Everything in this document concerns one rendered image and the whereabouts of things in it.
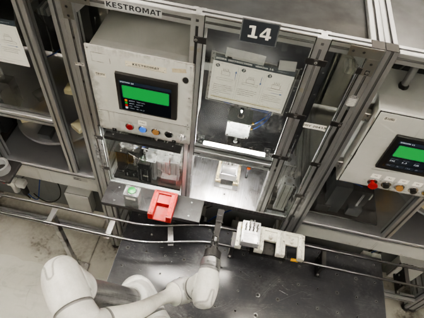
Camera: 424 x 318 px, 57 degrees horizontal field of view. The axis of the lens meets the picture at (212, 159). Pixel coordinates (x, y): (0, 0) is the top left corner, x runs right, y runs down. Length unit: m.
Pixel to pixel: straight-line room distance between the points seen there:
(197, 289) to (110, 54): 0.99
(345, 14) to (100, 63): 0.92
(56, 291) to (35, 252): 1.77
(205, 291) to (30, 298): 1.63
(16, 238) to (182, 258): 1.45
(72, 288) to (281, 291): 1.23
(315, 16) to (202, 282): 1.11
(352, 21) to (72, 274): 1.28
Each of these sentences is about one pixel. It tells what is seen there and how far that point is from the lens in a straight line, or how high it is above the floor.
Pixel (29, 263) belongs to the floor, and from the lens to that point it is 3.13.
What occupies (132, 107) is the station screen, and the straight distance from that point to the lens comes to 1.66.
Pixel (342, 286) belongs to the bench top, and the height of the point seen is 0.68.
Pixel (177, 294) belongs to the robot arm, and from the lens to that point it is 1.75.
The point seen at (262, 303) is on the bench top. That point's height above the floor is 0.68.
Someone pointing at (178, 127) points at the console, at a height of 1.48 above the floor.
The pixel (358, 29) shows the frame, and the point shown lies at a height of 2.01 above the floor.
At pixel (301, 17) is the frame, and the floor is 2.01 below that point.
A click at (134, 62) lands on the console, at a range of 1.52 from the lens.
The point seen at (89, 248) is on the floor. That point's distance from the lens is 3.07.
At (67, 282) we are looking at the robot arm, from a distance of 1.40.
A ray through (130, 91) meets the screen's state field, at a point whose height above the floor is 1.66.
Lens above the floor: 2.75
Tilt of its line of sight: 52 degrees down
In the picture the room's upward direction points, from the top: 8 degrees clockwise
